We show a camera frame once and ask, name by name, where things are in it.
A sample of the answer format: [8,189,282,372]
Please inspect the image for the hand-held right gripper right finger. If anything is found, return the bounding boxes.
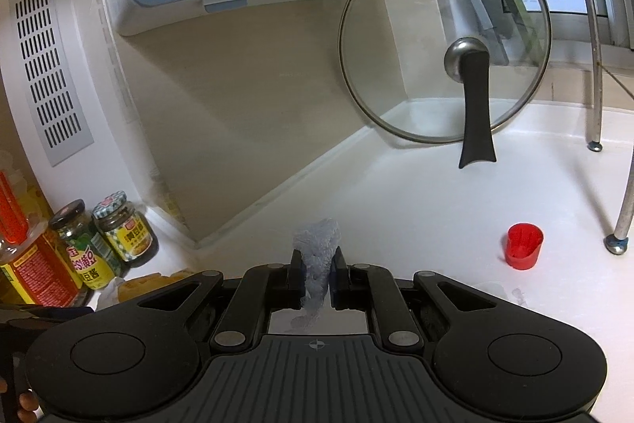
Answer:
[331,247,501,350]

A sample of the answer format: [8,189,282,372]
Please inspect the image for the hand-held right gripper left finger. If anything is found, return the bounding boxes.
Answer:
[116,249,305,352]

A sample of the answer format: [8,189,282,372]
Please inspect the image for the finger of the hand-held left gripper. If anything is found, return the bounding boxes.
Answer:
[30,305,95,329]

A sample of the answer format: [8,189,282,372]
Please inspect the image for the white foam net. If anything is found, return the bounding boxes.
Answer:
[287,217,344,333]

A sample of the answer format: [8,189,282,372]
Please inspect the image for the white tissue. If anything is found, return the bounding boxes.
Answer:
[94,277,124,312]

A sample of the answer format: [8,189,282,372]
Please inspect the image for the small red cap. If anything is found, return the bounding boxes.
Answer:
[505,222,544,271]

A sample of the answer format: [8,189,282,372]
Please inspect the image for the person's left hand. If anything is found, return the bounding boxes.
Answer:
[16,392,40,423]

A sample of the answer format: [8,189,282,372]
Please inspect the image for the sauce jar dark lid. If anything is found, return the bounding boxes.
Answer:
[48,200,122,291]

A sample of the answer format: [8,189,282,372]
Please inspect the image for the sauce jar checkered lid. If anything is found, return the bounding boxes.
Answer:
[92,191,159,278]

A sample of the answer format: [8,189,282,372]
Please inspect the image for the metal dish rack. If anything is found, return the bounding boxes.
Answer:
[547,0,634,255]

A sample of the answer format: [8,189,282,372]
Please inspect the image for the oil bottle orange handle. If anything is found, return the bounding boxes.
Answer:
[0,170,85,310]

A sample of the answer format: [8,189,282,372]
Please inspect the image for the glass pot lid black handle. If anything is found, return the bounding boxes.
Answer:
[338,0,552,170]

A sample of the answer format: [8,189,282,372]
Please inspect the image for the white wall vent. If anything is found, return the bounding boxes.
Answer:
[9,0,94,166]

